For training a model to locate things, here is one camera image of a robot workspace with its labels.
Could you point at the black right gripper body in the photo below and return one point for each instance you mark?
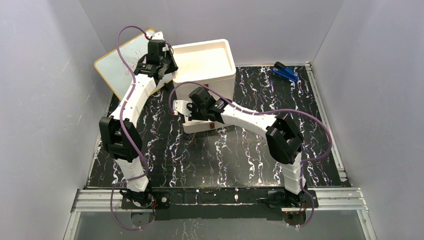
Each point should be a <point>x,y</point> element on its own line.
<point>194,112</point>

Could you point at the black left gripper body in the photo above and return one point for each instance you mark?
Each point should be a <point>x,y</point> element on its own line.
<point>166,66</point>

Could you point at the white bottom organizer drawer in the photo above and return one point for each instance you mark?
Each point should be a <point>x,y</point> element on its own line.
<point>195,124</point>

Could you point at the white plastic drawer organizer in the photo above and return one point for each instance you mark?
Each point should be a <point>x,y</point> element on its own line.
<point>209,63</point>

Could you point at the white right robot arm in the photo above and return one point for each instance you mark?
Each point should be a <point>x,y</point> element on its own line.
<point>283,138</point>

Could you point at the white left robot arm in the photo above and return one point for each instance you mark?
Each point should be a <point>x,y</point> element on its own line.
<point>118,131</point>

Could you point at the yellow framed whiteboard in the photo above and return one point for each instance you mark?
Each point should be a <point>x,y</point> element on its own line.
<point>114,72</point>

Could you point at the blue black stapler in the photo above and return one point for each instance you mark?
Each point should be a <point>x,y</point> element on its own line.
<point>283,71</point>

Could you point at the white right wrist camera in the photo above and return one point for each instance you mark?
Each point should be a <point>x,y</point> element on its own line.
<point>181,107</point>

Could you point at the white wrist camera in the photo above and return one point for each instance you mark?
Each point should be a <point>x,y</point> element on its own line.
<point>181,107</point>
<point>157,36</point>

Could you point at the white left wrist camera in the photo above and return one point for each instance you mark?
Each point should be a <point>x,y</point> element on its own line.
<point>157,36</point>

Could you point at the aluminium frame rail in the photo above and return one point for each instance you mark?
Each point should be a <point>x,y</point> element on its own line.
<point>104,200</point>

